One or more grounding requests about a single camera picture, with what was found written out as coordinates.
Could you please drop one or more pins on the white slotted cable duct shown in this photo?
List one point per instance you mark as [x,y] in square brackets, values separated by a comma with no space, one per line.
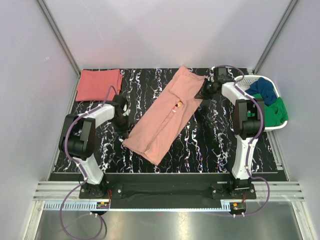
[118,206]

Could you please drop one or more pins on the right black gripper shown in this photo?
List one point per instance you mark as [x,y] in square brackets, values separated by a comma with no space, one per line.
[202,93]

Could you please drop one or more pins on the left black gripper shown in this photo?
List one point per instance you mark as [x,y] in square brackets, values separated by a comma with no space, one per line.
[123,131]

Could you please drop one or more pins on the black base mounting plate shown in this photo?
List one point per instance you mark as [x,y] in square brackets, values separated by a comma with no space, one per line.
[168,187]

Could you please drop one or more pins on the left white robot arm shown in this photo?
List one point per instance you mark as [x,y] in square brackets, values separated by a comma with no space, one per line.
[78,135]

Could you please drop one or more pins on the white plastic laundry basket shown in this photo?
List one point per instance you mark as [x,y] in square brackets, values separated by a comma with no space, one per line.
[245,83]

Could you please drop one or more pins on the green t shirt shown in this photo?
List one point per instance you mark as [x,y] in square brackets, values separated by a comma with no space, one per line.
[275,114]

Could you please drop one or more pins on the pink t shirt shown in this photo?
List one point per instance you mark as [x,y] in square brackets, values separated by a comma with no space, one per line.
[154,133]

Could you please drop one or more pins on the blue t shirt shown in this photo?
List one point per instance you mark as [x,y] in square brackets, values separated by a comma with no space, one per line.
[265,88]

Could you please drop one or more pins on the folded red t shirt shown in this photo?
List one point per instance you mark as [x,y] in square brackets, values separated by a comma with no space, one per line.
[94,85]

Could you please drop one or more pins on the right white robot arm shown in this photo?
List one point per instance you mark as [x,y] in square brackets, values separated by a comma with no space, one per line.
[248,116]

